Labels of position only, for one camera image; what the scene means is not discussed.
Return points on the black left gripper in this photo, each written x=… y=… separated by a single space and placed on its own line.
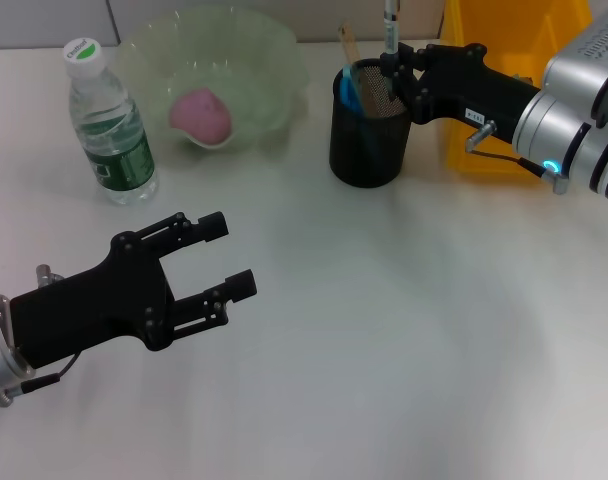
x=89 y=310

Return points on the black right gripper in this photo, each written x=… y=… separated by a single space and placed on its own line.
x=469 y=90

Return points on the silver ballpoint pen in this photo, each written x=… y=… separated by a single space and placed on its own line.
x=391 y=30

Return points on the transparent plastic ruler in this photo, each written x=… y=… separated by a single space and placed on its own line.
x=348 y=45

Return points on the blue scissors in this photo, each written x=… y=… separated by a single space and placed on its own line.
x=349 y=95

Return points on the clear water bottle green label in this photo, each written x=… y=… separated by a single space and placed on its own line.
x=119 y=150

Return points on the black mesh pen holder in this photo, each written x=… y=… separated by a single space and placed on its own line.
x=369 y=150

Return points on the green translucent fruit bowl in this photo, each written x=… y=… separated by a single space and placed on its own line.
x=264 y=60

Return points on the yellow plastic bin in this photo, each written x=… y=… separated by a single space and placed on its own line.
x=484 y=155

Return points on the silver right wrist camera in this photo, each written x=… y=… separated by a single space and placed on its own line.
x=584 y=65

